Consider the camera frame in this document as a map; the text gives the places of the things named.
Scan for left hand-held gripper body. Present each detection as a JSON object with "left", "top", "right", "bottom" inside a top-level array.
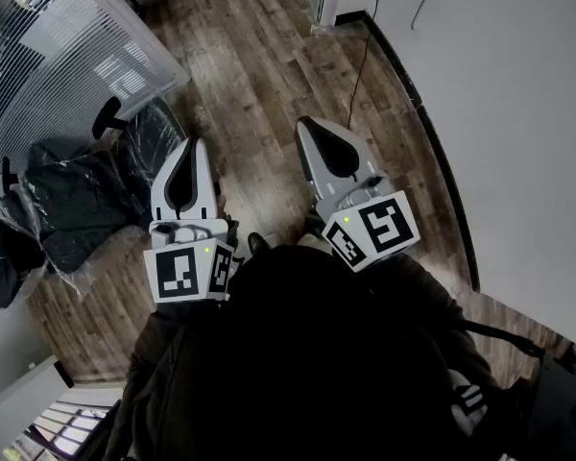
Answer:
[{"left": 142, "top": 216, "right": 236, "bottom": 304}]

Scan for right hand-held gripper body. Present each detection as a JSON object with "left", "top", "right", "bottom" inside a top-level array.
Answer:
[{"left": 314, "top": 170, "right": 421, "bottom": 275}]

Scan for person's left forearm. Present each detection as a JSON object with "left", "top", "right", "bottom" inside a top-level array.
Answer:
[{"left": 124, "top": 299, "right": 207, "bottom": 393}]

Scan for black shoulder bag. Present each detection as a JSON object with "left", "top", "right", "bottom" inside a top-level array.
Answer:
[{"left": 503, "top": 348, "right": 576, "bottom": 461}]

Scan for person's right forearm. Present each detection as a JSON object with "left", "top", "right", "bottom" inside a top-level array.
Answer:
[{"left": 364, "top": 250, "right": 498, "bottom": 393}]

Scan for person's right black shoe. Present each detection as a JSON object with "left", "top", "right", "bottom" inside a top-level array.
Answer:
[{"left": 300, "top": 211, "right": 326, "bottom": 239}]

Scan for person's black shoe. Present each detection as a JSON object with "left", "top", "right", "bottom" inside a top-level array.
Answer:
[
  {"left": 247, "top": 231, "right": 271, "bottom": 258},
  {"left": 300, "top": 211, "right": 326, "bottom": 239}
]

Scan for person's beige trousers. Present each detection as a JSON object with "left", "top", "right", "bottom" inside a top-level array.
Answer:
[{"left": 295, "top": 231, "right": 332, "bottom": 252}]

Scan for black baseboard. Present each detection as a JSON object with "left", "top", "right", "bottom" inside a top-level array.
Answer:
[{"left": 334, "top": 11, "right": 482, "bottom": 293}]

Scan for person's left black shoe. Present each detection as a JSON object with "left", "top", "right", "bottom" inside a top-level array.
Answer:
[{"left": 247, "top": 231, "right": 271, "bottom": 258}]

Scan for group of plastic-wrapped black chairs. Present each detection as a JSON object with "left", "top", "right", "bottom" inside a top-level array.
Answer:
[{"left": 0, "top": 96, "right": 188, "bottom": 309}]

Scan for clear plastic scrap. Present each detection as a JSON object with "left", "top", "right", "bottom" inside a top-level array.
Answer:
[{"left": 309, "top": 21, "right": 354, "bottom": 37}]

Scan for person's dark jacket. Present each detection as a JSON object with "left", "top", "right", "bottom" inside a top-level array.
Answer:
[{"left": 103, "top": 245, "right": 462, "bottom": 461}]

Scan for glass partition with blinds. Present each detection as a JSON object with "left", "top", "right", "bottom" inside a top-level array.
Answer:
[{"left": 0, "top": 0, "right": 192, "bottom": 172}]

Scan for black power cable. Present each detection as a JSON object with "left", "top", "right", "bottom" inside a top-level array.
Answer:
[{"left": 348, "top": 0, "right": 384, "bottom": 130}]

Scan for black bag strap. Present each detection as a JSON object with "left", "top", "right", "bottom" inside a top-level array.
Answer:
[{"left": 453, "top": 317, "right": 547, "bottom": 360}]

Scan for window with dark frame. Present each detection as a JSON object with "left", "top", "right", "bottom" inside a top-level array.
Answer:
[{"left": 2, "top": 399, "right": 122, "bottom": 461}]

